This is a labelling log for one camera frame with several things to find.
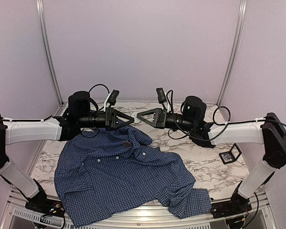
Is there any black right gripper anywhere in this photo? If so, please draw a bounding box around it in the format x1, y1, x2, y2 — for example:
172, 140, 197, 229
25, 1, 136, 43
137, 107, 196, 132

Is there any orange rimmed round brooch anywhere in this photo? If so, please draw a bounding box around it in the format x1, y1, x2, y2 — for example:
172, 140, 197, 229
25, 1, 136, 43
131, 112, 141, 124

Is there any blue checked shirt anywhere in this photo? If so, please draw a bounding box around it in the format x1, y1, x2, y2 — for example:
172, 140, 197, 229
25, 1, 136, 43
54, 126, 211, 227

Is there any white blue round brooch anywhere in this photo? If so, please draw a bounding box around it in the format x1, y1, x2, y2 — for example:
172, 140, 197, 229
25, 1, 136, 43
225, 154, 231, 160

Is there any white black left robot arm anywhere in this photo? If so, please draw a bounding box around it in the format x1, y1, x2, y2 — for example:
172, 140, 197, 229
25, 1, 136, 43
0, 90, 134, 212

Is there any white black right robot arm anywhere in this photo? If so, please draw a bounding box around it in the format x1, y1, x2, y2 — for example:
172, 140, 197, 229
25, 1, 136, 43
137, 95, 286, 214

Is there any brown round brooch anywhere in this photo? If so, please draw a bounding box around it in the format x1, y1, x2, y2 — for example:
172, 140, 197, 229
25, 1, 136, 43
123, 142, 132, 147

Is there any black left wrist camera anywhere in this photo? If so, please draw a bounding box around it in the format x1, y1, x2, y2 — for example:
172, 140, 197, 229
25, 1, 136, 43
107, 90, 120, 105

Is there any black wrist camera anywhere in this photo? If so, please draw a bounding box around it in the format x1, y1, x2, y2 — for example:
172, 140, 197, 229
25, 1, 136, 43
107, 90, 120, 105
156, 87, 166, 104

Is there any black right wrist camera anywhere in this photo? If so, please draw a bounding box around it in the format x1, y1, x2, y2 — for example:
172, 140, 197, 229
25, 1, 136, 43
156, 87, 166, 104

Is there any black frame stand near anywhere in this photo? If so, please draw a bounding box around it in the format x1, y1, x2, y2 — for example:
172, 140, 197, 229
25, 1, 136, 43
219, 143, 242, 165

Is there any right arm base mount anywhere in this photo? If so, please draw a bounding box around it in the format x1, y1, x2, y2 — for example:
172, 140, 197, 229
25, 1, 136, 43
210, 183, 252, 219

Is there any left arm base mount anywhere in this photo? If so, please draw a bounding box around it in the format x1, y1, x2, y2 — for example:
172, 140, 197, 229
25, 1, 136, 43
25, 179, 65, 217

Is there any aluminium front rail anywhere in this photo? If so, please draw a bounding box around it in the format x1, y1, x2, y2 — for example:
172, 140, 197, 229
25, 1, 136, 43
0, 190, 277, 229

